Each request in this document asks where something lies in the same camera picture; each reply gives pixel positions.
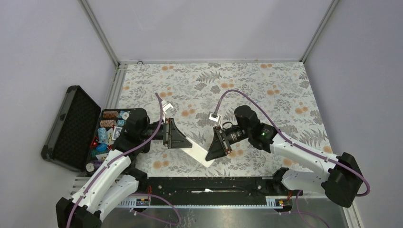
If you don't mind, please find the black poker chip case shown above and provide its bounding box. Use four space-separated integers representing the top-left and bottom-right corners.
40 85 132 172

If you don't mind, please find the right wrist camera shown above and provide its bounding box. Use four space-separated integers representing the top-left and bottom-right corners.
208 113 221 123

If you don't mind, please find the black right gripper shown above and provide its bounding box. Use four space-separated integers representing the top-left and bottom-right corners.
206 125 251 162

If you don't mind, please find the floral table mat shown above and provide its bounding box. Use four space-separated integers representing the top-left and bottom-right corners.
117 62 334 178

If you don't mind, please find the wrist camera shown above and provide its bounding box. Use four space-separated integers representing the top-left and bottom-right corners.
161 100 173 112
208 113 221 123

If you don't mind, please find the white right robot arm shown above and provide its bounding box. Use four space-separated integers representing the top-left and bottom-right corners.
205 105 363 208

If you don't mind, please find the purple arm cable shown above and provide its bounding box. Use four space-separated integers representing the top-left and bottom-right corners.
64 93 166 228
213 89 371 197

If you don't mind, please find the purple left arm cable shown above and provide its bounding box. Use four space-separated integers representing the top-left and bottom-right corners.
64 93 166 228

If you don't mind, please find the playing card deck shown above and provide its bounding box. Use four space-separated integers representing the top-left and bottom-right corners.
112 126 123 140

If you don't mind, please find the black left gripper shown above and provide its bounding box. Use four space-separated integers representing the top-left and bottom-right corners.
140 118 192 149

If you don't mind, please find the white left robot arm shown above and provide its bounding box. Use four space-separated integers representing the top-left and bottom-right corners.
56 108 193 228

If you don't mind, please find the white remote control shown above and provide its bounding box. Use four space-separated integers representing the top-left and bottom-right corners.
181 144 214 168

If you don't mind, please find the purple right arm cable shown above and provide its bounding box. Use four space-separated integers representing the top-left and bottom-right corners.
213 89 371 197

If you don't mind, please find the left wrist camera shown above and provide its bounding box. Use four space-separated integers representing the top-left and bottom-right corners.
161 100 173 112

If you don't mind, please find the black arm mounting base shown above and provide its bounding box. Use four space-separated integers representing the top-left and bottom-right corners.
137 177 298 207

